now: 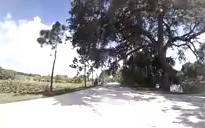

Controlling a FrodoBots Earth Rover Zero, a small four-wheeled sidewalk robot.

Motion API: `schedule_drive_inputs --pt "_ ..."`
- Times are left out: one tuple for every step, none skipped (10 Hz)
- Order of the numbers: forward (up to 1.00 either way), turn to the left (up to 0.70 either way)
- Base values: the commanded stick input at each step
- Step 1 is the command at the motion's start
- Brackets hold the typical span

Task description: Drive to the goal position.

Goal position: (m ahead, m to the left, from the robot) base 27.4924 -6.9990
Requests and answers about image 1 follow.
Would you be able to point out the small thin tree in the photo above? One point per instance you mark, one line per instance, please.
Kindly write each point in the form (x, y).
(84, 75)

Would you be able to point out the large dark spreading tree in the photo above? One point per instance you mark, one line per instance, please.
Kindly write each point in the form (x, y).
(161, 60)

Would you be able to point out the distant row of trees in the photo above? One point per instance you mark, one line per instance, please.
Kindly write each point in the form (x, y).
(10, 73)

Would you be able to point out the dark green bushes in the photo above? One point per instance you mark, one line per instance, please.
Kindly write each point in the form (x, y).
(195, 80)

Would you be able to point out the pale grey paved road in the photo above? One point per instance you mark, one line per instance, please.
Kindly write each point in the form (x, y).
(100, 110)

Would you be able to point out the tall thin bare-trunked tree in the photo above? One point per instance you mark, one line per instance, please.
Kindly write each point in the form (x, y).
(53, 66)

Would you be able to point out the green grass field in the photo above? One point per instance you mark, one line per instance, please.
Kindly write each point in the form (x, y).
(16, 88)

